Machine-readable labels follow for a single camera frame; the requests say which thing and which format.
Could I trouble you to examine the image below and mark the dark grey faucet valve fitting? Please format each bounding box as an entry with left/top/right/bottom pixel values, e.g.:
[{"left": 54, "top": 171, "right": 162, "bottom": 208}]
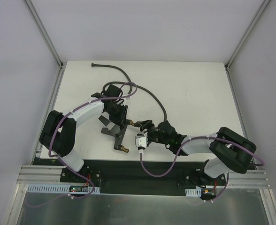
[{"left": 98, "top": 115, "right": 129, "bottom": 153}]

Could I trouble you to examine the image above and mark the black flexible hose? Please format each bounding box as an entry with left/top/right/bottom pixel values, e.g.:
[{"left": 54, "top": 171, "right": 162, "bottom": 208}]
[{"left": 91, "top": 62, "right": 168, "bottom": 124}]

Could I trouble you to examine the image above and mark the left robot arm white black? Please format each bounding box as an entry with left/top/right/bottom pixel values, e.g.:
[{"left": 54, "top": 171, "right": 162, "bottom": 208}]
[{"left": 39, "top": 84, "right": 129, "bottom": 182}]

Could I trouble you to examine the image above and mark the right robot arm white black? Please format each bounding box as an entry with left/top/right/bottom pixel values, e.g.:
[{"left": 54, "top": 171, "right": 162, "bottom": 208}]
[{"left": 132, "top": 120, "right": 257, "bottom": 185}]

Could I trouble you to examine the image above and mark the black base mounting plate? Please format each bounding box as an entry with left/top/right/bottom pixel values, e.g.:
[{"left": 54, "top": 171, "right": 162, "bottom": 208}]
[{"left": 60, "top": 160, "right": 226, "bottom": 196}]

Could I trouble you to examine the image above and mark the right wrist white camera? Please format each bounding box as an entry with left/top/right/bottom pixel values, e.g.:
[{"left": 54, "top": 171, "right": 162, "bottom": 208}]
[{"left": 135, "top": 133, "right": 149, "bottom": 150}]

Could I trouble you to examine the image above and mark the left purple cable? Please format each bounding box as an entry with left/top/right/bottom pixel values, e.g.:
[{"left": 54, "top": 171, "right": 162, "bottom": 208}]
[{"left": 25, "top": 82, "right": 138, "bottom": 208}]

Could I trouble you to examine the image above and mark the right white cable duct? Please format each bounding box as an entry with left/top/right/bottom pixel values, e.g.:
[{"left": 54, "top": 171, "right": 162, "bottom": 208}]
[{"left": 185, "top": 188, "right": 202, "bottom": 197}]

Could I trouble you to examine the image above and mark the white cable duct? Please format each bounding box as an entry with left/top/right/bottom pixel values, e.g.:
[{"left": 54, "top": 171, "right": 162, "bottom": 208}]
[
  {"left": 27, "top": 184, "right": 100, "bottom": 195},
  {"left": 185, "top": 188, "right": 202, "bottom": 197}
]

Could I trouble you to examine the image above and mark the left aluminium frame post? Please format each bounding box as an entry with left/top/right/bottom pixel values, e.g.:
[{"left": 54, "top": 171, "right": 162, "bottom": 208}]
[{"left": 24, "top": 0, "right": 66, "bottom": 68}]

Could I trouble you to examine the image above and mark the aluminium frame post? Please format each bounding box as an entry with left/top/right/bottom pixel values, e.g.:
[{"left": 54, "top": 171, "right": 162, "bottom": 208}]
[
  {"left": 24, "top": 0, "right": 66, "bottom": 68},
  {"left": 224, "top": 0, "right": 272, "bottom": 70}
]

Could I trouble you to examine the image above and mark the right aluminium frame post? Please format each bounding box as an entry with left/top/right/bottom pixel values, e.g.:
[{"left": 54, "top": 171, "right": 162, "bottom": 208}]
[{"left": 224, "top": 0, "right": 272, "bottom": 70}]

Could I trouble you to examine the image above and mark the front aluminium rail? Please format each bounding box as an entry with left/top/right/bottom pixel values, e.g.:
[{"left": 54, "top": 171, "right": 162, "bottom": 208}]
[{"left": 17, "top": 165, "right": 271, "bottom": 189}]

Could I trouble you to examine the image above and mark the left white cable duct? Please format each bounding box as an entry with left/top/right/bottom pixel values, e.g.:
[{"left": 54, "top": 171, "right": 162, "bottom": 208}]
[{"left": 27, "top": 184, "right": 100, "bottom": 195}]

